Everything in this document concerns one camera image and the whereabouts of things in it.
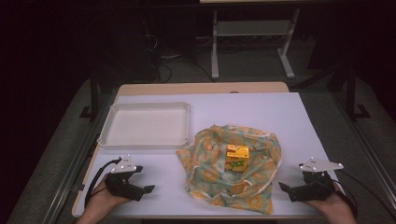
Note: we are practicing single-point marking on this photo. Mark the person's left hand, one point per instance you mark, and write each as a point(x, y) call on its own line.
point(104, 197)

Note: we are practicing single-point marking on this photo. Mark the person's right hand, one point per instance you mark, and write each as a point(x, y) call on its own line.
point(331, 203)

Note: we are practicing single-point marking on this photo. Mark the white square tray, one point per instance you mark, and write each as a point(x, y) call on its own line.
point(146, 126)

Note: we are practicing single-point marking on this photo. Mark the aluminium rail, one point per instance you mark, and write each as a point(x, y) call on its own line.
point(71, 174)
point(370, 158)

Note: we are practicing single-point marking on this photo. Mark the white table mat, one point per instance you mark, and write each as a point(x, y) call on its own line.
point(243, 109)

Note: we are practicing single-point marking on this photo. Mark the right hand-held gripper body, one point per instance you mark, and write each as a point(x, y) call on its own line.
point(314, 186)

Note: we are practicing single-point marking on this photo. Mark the yellow juice box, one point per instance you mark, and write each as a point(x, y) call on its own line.
point(237, 157)

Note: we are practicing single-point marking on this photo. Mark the black metal stand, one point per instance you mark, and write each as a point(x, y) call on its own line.
point(351, 93)
point(93, 99)

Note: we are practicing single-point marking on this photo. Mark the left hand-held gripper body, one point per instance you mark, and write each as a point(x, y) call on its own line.
point(122, 183)

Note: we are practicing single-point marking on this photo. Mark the orange green patterned cloth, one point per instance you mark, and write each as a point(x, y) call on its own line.
point(211, 174)

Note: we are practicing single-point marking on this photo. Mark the white metal desk frame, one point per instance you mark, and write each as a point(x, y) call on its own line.
point(214, 46)

